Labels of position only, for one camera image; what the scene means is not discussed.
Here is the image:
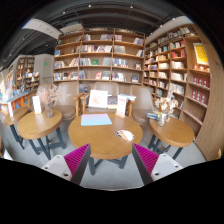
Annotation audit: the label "stack of books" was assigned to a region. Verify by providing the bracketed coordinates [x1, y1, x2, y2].
[145, 109, 160, 121]

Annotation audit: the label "flat blue books on armrest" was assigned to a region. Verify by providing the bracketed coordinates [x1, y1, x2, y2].
[119, 93, 138, 102]

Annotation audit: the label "glass vase beige dried flowers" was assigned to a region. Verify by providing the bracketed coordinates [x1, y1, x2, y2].
[153, 96, 179, 128]

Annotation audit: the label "curved wooden bookshelf with books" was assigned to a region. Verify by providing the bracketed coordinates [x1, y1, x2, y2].
[143, 23, 224, 162]

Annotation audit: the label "white framed pink print picture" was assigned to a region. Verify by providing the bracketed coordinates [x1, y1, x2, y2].
[87, 89, 109, 110]

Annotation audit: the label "blue orange display table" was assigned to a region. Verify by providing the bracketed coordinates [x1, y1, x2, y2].
[0, 89, 34, 116]

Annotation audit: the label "dark cover book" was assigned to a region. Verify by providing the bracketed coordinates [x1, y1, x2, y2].
[107, 95, 119, 110]

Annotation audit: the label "white orange sign wooden base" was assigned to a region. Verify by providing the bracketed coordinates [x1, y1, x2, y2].
[115, 94, 129, 119]

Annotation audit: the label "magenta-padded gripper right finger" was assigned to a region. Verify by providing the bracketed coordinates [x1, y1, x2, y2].
[131, 143, 184, 186]

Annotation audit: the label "round wooden side table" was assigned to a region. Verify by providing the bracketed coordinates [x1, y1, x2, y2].
[147, 116, 195, 160]
[3, 105, 31, 150]
[17, 108, 67, 161]

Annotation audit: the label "orange white patterned computer mouse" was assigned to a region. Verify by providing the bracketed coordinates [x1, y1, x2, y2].
[115, 129, 136, 142]

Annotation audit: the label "blue pink gradient mouse pad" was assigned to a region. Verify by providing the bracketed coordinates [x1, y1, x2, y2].
[80, 113, 113, 127]

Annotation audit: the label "beige armchair wooden arms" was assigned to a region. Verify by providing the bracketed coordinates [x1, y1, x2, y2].
[79, 81, 120, 114]
[128, 84, 158, 126]
[28, 81, 83, 122]

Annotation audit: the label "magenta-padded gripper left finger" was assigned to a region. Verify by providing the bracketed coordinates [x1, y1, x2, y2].
[41, 143, 92, 186]

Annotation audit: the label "wide wooden bookshelf with books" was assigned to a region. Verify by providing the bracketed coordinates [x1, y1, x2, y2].
[53, 27, 147, 86]

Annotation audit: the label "distant wooden bookshelf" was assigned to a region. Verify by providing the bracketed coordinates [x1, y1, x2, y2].
[14, 55, 41, 94]

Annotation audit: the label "glass vase pink dried flowers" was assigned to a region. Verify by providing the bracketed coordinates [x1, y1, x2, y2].
[39, 84, 63, 119]

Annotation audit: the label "small white card sign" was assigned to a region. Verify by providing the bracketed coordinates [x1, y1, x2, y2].
[32, 95, 43, 115]

